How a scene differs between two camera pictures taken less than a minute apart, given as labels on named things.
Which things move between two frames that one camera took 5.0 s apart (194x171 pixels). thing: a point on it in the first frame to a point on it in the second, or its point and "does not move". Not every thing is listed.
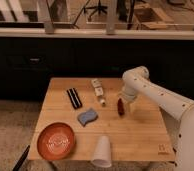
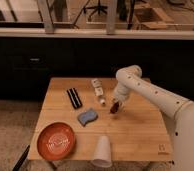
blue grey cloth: (87, 116) does not move
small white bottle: (98, 89) does not move
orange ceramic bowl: (56, 141) does not move
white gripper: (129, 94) to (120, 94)
